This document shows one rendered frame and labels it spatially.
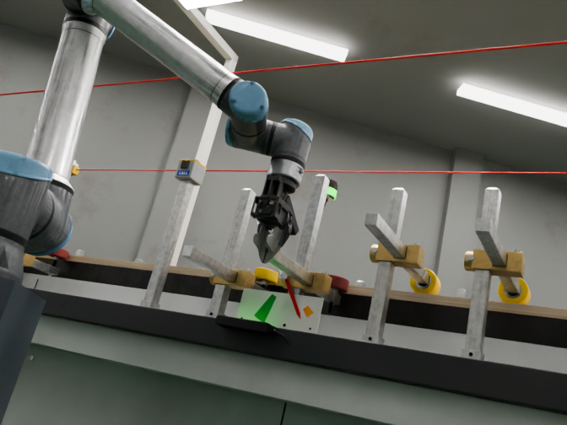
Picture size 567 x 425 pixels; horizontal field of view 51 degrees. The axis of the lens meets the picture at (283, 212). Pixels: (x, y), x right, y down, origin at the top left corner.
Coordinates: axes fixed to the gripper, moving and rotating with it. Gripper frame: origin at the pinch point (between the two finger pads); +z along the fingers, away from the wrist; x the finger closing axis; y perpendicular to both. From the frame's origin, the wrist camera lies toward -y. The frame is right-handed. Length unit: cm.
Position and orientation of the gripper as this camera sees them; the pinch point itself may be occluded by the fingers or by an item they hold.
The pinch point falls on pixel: (267, 259)
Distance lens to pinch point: 146.4
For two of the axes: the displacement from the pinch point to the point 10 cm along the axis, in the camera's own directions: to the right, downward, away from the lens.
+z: -2.4, 9.0, -3.5
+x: 8.6, 0.4, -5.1
